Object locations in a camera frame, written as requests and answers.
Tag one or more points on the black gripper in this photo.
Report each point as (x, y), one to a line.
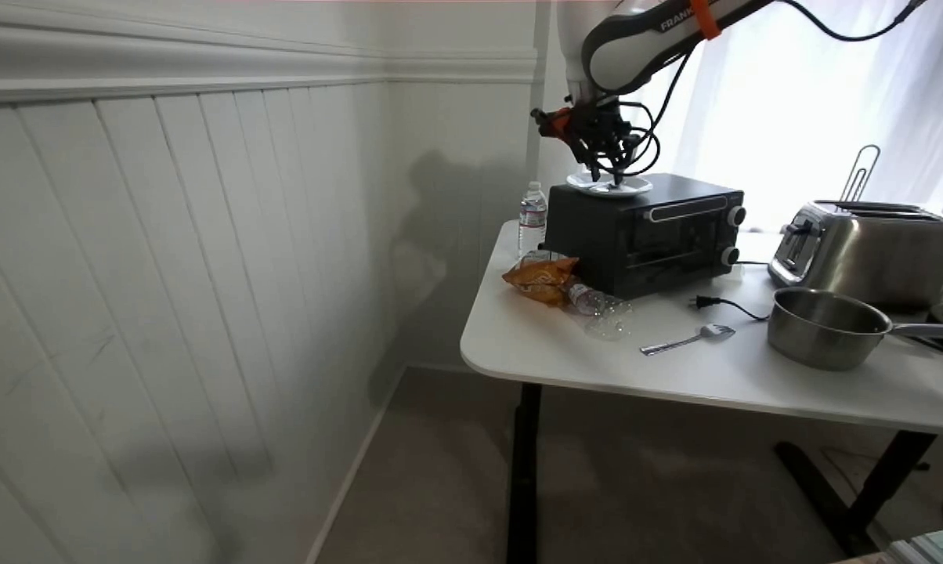
(601, 127)

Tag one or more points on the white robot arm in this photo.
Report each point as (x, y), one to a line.
(627, 48)

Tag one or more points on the clear plastic water bottle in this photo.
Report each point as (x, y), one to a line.
(532, 210)

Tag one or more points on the silver bread toaster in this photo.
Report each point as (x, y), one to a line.
(888, 251)

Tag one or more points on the clear crumpled plastic wrapper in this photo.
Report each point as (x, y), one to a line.
(598, 304)

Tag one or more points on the black wrist camera orange mount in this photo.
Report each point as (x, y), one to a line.
(554, 121)

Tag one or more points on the white round plate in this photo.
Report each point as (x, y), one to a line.
(638, 184)

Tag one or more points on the black table frame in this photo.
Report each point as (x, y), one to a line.
(525, 471)

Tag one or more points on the silver metal spoon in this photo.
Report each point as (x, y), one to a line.
(619, 184)

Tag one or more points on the orange snack bag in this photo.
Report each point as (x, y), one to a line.
(544, 276)

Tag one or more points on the black toaster oven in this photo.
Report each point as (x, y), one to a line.
(638, 241)

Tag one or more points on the green and white box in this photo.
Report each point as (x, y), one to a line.
(935, 549)

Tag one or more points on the white sheer curtain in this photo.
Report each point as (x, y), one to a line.
(786, 104)

